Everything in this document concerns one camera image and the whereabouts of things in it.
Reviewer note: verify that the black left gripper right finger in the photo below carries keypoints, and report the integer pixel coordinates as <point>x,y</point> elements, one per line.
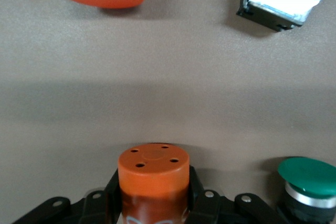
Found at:
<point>210,208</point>

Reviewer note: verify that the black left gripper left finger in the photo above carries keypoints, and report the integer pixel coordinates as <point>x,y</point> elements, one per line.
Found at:
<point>92,208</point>

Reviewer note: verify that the green mushroom push button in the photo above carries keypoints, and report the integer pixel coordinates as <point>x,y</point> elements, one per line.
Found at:
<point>307,179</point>

